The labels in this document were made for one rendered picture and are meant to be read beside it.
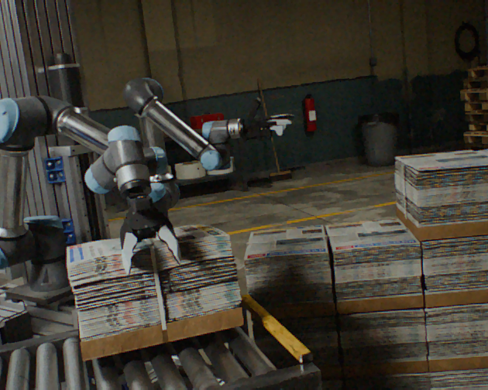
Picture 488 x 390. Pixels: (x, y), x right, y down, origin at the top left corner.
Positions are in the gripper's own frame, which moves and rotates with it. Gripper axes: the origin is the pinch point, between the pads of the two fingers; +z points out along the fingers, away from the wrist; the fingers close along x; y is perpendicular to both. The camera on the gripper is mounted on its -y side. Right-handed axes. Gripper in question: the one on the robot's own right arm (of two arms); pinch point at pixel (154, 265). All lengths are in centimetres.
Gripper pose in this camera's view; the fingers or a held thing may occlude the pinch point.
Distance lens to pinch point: 131.9
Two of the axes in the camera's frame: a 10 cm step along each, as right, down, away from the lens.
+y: -1.8, 4.3, 8.9
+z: 2.7, 8.9, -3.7
